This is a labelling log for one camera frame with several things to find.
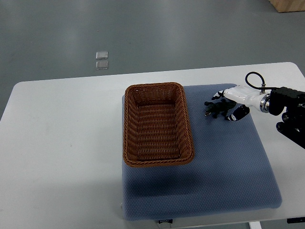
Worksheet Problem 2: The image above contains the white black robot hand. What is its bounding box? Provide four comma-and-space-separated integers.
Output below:
212, 86, 270, 121

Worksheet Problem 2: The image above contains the dark toy crocodile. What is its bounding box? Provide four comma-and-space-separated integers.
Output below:
204, 99, 236, 119

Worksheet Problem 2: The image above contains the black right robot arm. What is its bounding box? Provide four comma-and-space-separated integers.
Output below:
269, 87, 305, 148

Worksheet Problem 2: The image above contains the brown wicker basket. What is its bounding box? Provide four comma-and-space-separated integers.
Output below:
122, 82, 195, 167

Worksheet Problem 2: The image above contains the blue grey foam mat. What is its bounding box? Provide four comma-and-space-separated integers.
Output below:
122, 84, 282, 220

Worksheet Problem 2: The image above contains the wooden box corner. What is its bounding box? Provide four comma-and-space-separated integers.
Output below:
269, 0, 305, 13

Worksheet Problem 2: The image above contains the lower floor metal plate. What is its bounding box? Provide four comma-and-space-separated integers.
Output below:
96, 60, 109, 70

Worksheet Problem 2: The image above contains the floor metal plate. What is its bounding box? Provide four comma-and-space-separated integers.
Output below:
96, 51, 108, 60
96, 60, 109, 70

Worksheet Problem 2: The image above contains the upper floor metal plate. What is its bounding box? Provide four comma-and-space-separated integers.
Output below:
96, 51, 108, 60

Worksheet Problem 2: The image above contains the black robot hand cable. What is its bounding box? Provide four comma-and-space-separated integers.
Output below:
245, 72, 277, 93

